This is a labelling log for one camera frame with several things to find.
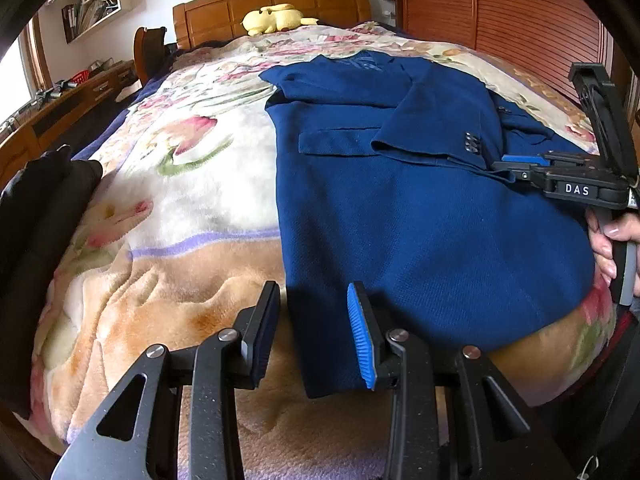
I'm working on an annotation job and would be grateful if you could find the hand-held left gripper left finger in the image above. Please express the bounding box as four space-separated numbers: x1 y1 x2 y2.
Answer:
50 281 282 480

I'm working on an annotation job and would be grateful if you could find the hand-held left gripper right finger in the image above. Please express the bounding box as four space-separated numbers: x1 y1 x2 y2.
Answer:
346 281 576 480

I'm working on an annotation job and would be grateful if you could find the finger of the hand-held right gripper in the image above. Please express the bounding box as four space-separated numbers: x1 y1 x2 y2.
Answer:
501 153 551 166
492 161 550 186

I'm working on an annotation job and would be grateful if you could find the blue blazer jacket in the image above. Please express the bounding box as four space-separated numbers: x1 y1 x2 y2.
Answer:
258 52 598 400

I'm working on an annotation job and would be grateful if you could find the black clothes pile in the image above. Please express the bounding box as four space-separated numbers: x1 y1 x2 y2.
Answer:
0 144 104 418

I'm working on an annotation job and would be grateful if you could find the person's right hand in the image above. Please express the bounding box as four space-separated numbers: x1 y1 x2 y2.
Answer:
586 207 625 287

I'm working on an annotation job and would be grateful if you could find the floral fleece blanket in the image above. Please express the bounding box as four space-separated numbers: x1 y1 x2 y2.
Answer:
30 20 618 480

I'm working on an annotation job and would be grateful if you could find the wooden louvered wardrobe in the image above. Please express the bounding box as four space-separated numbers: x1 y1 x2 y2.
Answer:
395 0 616 106

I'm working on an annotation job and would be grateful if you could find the yellow plush toy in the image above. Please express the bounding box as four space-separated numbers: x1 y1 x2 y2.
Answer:
242 3 319 37

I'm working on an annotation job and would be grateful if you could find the long wooden desk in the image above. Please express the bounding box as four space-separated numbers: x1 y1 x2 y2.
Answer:
0 57 138 186

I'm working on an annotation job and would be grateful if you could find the wooden chair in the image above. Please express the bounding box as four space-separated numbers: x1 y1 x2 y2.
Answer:
134 26 168 86

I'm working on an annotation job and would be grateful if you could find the wooden bed headboard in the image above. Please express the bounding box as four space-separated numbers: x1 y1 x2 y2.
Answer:
172 0 373 51

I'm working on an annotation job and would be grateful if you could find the wooden framed window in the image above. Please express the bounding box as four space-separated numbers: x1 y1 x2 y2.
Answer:
17 12 53 106

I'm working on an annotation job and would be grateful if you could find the white wall shelf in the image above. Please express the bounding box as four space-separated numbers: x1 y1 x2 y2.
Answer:
60 0 143 43

